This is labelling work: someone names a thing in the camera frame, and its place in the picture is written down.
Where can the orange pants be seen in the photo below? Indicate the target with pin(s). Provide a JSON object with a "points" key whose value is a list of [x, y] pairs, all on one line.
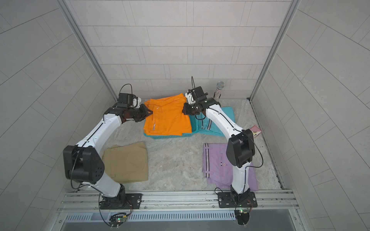
{"points": [[168, 117]]}

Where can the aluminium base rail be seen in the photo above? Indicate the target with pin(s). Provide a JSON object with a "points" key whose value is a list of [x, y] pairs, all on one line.
{"points": [[150, 201]]}

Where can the right circuit board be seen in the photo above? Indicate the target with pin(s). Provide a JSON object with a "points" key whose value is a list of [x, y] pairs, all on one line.
{"points": [[242, 217]]}

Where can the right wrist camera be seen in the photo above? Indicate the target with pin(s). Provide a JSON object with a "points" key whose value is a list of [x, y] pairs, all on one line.
{"points": [[196, 95]]}

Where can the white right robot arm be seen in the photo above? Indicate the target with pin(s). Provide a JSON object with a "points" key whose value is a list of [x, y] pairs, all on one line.
{"points": [[240, 147]]}

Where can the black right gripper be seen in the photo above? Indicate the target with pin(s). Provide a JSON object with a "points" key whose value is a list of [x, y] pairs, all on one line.
{"points": [[187, 109]]}

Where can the khaki pants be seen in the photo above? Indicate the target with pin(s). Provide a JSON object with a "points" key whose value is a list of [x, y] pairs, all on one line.
{"points": [[127, 164]]}

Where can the circuit board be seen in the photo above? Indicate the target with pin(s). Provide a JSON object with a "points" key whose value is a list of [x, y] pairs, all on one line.
{"points": [[117, 219], [242, 217]]}

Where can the glitter microphone on stand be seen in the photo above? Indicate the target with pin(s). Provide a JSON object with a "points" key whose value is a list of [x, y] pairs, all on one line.
{"points": [[217, 94]]}

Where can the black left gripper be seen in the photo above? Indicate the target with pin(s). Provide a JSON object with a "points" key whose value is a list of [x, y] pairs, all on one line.
{"points": [[145, 113]]}

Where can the small pink box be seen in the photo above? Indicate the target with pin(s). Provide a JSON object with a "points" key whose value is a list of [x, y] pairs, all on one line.
{"points": [[255, 131]]}

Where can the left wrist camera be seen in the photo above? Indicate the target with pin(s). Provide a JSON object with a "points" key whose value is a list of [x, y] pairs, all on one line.
{"points": [[128, 100]]}

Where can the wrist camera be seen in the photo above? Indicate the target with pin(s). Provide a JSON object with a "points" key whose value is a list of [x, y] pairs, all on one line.
{"points": [[196, 95], [128, 100]]}

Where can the left circuit board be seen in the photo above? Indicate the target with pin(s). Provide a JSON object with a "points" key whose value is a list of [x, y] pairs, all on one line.
{"points": [[117, 219]]}

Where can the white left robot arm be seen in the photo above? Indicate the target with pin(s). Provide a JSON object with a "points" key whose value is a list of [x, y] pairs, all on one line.
{"points": [[83, 164]]}

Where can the purple pants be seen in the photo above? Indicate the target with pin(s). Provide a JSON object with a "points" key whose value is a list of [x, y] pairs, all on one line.
{"points": [[216, 166]]}

